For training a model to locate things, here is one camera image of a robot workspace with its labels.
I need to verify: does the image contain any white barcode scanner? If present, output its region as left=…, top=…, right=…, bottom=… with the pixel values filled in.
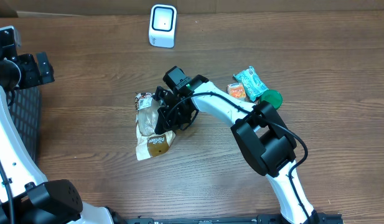
left=148, top=4, right=177, bottom=49

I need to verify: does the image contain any green round lid container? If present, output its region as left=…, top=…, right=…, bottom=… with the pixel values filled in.
left=258, top=90, right=283, bottom=110

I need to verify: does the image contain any brown paper pastry bag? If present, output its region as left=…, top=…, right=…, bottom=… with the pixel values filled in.
left=135, top=92, right=176, bottom=161

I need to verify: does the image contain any orange tissue pack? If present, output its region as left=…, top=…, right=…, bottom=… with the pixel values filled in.
left=227, top=83, right=246, bottom=101

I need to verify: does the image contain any dark mesh basket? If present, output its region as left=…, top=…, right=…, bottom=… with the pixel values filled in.
left=6, top=87, right=41, bottom=164

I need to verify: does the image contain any teal snack pack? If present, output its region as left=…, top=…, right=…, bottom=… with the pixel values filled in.
left=233, top=66, right=269, bottom=101

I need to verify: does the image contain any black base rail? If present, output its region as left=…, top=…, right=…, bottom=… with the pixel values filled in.
left=125, top=213, right=344, bottom=224

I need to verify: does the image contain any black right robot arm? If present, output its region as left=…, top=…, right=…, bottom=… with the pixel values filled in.
left=154, top=66, right=319, bottom=223

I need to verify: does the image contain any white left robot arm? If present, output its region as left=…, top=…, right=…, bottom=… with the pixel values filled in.
left=0, top=26, right=123, bottom=224

